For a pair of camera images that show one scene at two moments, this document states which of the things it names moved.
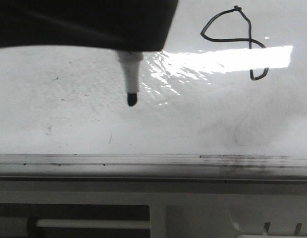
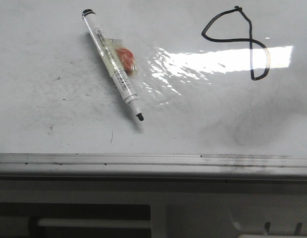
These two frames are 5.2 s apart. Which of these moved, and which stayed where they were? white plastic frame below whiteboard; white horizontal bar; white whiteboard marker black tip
Moved: white whiteboard marker black tip
Stayed: white plastic frame below whiteboard; white horizontal bar
